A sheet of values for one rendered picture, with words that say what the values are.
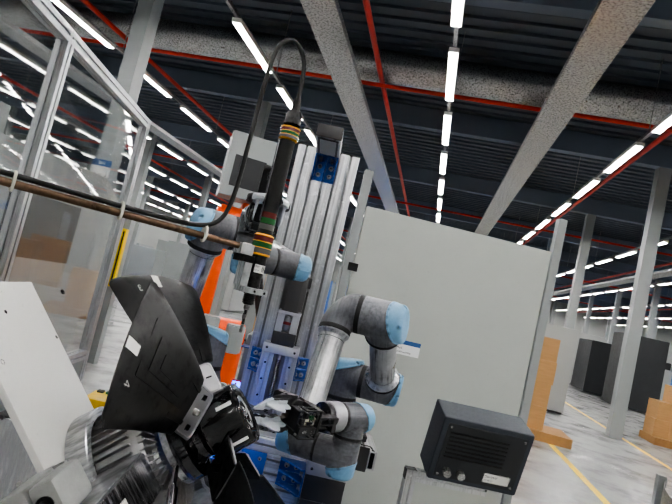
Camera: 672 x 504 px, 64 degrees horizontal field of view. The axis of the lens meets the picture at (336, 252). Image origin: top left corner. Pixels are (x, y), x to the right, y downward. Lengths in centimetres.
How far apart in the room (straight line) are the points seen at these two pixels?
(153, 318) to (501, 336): 254
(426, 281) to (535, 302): 64
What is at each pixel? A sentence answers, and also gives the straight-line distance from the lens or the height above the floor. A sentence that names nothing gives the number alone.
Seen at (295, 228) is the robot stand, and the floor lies 169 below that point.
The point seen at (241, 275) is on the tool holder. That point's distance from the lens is 112.
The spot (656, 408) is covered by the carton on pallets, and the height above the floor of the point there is 70.
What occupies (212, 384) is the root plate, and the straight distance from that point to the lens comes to 111.
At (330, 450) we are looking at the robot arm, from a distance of 145.
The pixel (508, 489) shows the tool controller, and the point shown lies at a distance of 170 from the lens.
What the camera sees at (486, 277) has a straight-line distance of 314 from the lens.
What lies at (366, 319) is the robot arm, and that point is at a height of 143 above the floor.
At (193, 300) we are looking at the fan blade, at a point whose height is 139.
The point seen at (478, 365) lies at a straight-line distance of 316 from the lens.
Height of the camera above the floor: 148
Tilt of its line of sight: 4 degrees up
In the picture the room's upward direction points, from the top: 13 degrees clockwise
